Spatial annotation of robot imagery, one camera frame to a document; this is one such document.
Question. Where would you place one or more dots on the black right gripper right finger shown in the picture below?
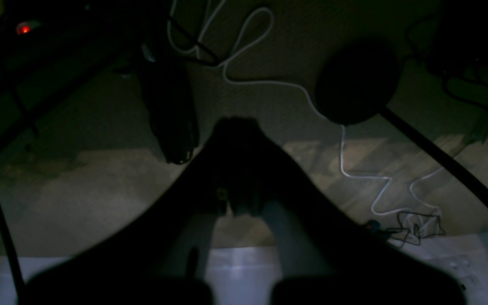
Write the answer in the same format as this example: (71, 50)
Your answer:
(328, 259)

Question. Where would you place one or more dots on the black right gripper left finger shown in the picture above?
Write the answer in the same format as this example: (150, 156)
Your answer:
(158, 258)

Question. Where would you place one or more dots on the round black stool base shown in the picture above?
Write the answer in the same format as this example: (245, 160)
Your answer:
(357, 82)

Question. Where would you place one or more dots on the black power strip red light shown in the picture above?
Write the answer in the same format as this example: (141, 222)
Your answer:
(31, 46)

